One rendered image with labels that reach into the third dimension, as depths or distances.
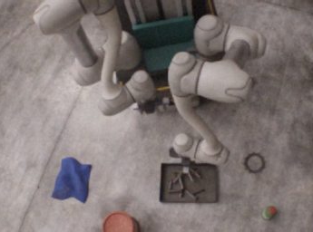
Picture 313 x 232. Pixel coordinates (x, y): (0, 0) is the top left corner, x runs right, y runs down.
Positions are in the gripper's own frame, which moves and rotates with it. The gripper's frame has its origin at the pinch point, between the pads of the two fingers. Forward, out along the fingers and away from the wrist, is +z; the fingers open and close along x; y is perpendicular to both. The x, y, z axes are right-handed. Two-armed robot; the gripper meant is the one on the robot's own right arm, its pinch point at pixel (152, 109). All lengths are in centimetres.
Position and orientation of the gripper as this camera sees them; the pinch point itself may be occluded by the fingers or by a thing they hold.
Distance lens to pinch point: 203.1
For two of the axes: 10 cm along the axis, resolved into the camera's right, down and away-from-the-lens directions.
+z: 1.5, 4.0, 9.1
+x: -9.8, 1.7, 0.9
